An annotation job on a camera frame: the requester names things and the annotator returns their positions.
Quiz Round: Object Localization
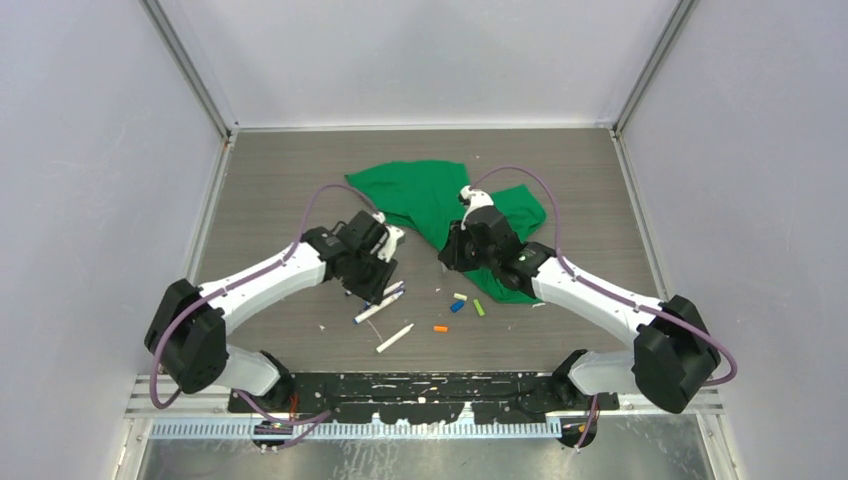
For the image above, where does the green pen cap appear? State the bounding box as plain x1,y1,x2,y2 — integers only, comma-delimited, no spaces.
473,299,485,317

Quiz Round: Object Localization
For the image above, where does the white marker green tip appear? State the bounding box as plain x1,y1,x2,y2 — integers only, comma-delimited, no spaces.
375,324,414,354

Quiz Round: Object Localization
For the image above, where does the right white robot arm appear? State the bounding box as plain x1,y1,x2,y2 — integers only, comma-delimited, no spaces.
439,206,721,414

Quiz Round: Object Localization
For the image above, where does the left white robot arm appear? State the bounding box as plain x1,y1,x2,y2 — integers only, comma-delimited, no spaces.
144,211,405,413

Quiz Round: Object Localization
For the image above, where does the white marker blue tip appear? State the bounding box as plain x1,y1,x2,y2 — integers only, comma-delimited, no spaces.
384,280,405,295

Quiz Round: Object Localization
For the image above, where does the white marker blue end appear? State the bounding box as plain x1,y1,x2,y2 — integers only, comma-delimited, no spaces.
353,290,405,324

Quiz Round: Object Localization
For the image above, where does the green cloth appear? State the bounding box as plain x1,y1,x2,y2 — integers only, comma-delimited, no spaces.
345,159,548,306

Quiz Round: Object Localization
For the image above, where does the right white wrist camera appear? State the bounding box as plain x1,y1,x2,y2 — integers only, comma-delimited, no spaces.
458,185,494,229

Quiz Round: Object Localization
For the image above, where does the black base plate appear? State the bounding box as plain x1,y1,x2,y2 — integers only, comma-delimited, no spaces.
225,370,621,427

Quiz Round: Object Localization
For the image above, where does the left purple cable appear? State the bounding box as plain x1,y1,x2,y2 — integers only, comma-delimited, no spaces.
148,183,387,452

